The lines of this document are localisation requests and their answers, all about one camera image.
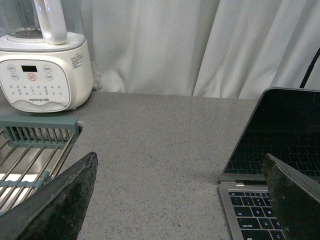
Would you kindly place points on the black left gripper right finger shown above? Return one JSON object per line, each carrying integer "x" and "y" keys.
{"x": 295, "y": 199}

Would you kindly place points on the silver grey laptop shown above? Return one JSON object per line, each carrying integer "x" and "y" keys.
{"x": 286, "y": 124}

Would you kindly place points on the teal metal sink rack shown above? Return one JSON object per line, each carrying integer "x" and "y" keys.
{"x": 33, "y": 150}

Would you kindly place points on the white Joyoung blender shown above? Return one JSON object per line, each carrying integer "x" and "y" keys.
{"x": 45, "y": 64}

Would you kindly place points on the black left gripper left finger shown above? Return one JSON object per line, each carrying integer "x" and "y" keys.
{"x": 56, "y": 211}

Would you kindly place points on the white curtain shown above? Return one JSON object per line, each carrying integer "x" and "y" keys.
{"x": 207, "y": 48}

